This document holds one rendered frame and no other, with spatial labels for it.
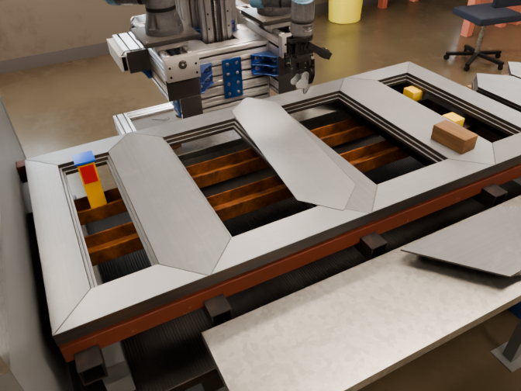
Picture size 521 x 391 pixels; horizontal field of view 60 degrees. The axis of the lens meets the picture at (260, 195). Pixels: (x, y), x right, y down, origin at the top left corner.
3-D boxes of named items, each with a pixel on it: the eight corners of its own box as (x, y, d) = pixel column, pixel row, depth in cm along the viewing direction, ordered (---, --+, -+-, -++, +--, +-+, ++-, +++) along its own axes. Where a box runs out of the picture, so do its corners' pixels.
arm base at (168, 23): (141, 29, 183) (136, 3, 177) (177, 22, 188) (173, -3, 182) (150, 39, 172) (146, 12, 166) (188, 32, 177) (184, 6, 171)
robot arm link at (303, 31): (306, 16, 151) (319, 22, 145) (305, 30, 154) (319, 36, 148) (286, 20, 148) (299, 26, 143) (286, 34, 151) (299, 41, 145)
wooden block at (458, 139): (474, 149, 138) (478, 134, 135) (461, 154, 136) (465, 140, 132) (443, 133, 146) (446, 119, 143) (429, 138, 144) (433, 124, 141)
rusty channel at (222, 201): (479, 132, 180) (482, 121, 177) (38, 285, 123) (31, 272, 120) (464, 123, 185) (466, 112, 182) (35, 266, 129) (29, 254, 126)
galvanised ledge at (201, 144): (407, 96, 213) (408, 90, 211) (136, 174, 169) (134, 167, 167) (380, 81, 227) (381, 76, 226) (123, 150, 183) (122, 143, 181)
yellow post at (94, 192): (109, 212, 147) (94, 163, 135) (94, 217, 145) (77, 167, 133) (106, 204, 150) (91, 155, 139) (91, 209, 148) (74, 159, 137)
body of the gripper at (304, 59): (283, 69, 158) (283, 34, 151) (304, 64, 161) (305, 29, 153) (295, 76, 152) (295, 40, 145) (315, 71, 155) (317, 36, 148)
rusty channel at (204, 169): (442, 112, 194) (444, 102, 191) (31, 241, 138) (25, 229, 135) (428, 105, 200) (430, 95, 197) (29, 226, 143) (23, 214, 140)
